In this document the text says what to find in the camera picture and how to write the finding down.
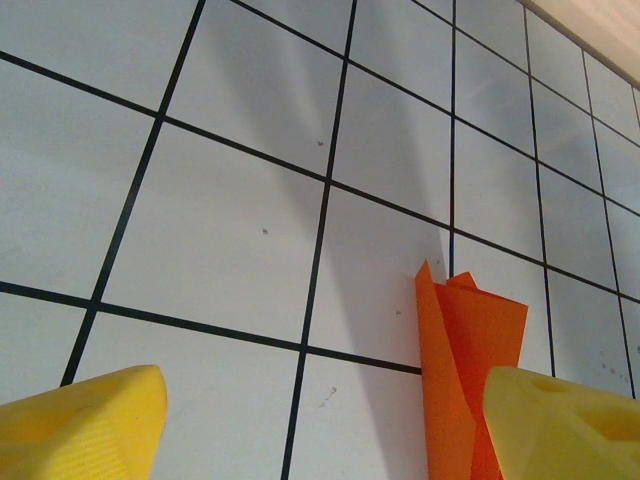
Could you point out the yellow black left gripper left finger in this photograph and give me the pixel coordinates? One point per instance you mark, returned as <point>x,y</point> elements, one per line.
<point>75,430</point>

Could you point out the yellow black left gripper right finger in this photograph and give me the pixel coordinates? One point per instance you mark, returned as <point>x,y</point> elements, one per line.
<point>565,430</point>

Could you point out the orange cloth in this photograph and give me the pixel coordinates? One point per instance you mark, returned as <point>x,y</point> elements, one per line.
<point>465,340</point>

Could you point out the white grid mat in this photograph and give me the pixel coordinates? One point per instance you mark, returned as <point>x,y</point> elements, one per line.
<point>225,225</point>

